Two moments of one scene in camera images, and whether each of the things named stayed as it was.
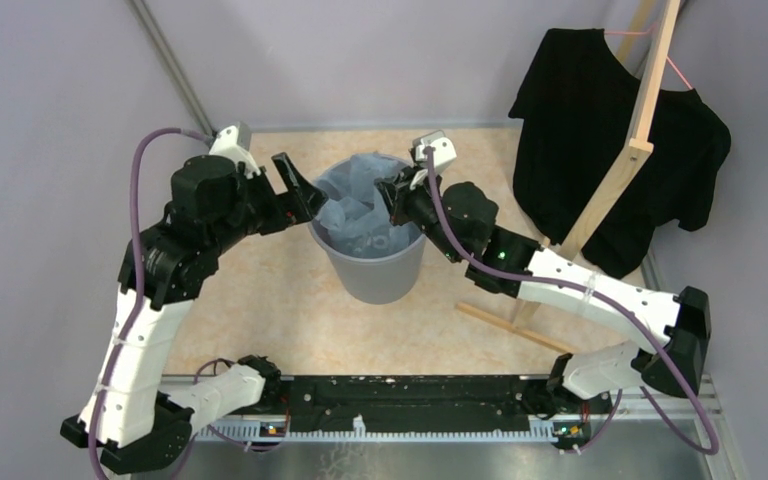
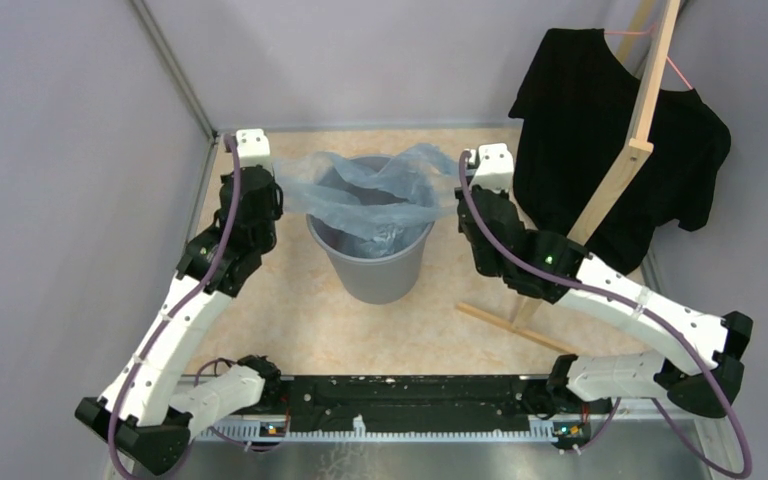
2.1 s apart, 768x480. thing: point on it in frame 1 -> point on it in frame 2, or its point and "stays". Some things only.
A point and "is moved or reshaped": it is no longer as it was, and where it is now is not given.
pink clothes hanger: x=649 y=31 stays
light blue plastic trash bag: x=355 y=217 is moved or reshaped
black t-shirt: x=578 y=104 stays
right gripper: x=397 y=194 -> x=503 y=194
